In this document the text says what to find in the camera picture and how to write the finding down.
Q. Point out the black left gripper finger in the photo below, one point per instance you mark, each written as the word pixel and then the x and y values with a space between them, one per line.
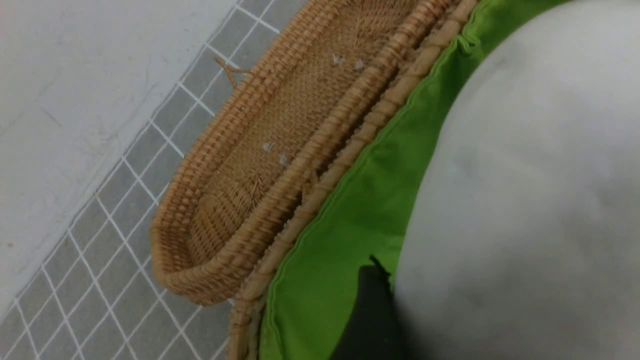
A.
pixel 373 330

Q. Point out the white radish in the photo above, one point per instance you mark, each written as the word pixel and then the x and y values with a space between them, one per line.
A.
pixel 523 242

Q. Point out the woven wicker basket green lining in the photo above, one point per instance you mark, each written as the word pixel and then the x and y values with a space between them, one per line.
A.
pixel 298 301

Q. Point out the woven wicker basket lid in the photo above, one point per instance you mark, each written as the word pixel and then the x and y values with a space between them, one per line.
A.
pixel 276 134

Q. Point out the grey checked tablecloth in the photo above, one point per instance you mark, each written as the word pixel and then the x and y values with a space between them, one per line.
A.
pixel 100 102

